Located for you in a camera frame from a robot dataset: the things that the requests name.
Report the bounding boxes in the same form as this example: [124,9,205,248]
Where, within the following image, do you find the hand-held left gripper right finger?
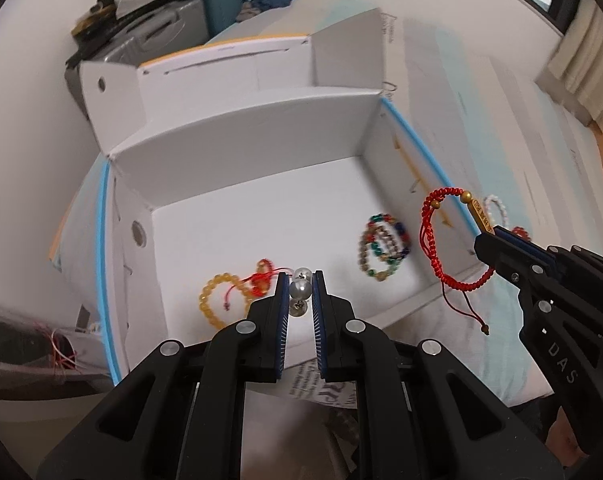
[311,271,565,480]

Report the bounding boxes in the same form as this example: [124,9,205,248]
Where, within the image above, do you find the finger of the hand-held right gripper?
[492,226,603,301]
[474,232,557,321]

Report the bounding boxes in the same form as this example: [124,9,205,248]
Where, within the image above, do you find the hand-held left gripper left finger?
[36,272,290,480]

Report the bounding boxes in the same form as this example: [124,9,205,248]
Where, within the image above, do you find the pearl bead string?
[289,267,313,317]

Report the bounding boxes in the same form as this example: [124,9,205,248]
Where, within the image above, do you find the red knotted cord charm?
[224,258,275,311]

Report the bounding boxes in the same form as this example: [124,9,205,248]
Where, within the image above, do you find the red woven cord bracelet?
[420,187,497,336]

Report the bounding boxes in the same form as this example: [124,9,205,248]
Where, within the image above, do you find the multicolour bead bracelets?
[357,227,407,283]

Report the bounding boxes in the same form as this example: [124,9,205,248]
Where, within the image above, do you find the yellow bead bracelet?
[198,272,255,332]

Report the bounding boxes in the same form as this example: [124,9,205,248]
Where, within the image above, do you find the multicoloured glass bead bracelet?
[364,214,413,267]

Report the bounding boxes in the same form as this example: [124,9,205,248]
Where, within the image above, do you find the white cardboard box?
[79,7,497,386]

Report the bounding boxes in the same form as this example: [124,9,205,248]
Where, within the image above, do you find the newspaper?
[282,365,362,480]

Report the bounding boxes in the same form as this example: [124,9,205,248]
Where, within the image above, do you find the wide beige curtain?
[534,0,603,133]

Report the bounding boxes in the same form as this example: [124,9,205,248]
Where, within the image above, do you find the clear plastic bag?
[0,300,115,401]

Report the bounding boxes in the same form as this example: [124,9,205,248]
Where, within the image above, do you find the grey suitcase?
[64,0,210,116]

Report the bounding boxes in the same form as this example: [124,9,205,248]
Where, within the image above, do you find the black pouch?
[72,0,127,43]

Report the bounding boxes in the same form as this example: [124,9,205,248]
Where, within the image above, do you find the white bead bracelet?
[483,195,509,228]

